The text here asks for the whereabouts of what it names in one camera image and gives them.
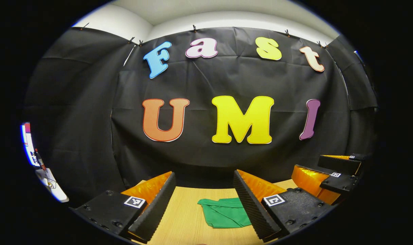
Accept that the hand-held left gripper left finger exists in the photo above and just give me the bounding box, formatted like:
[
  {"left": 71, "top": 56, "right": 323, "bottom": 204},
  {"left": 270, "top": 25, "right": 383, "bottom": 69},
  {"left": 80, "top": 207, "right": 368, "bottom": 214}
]
[{"left": 70, "top": 171, "right": 177, "bottom": 244}]

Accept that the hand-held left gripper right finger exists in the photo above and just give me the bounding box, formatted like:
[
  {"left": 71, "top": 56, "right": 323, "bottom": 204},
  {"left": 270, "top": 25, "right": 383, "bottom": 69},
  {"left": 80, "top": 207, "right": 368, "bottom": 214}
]
[{"left": 233, "top": 169, "right": 334, "bottom": 243}]

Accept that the green T-shirt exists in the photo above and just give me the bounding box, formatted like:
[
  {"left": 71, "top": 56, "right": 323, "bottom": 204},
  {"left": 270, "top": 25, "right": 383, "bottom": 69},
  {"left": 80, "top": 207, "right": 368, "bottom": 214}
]
[{"left": 197, "top": 197, "right": 252, "bottom": 229}]

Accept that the white plastic object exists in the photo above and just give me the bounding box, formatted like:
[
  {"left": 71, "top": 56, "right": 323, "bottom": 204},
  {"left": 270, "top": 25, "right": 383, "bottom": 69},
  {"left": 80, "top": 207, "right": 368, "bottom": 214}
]
[{"left": 36, "top": 168, "right": 69, "bottom": 203}]

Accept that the black backdrop cloth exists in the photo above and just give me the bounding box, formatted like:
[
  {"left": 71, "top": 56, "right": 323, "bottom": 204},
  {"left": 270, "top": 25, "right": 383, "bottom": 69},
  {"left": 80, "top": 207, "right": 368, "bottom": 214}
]
[{"left": 23, "top": 27, "right": 379, "bottom": 208}]

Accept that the white and red sign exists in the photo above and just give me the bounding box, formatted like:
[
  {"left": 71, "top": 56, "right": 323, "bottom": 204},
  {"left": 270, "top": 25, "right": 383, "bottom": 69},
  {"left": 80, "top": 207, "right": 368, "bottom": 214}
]
[{"left": 20, "top": 122, "right": 40, "bottom": 167}]

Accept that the row of black cloth clips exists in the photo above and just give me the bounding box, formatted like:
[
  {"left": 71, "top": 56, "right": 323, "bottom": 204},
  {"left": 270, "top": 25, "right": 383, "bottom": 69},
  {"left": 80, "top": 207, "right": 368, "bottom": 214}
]
[{"left": 80, "top": 22, "right": 329, "bottom": 48}]

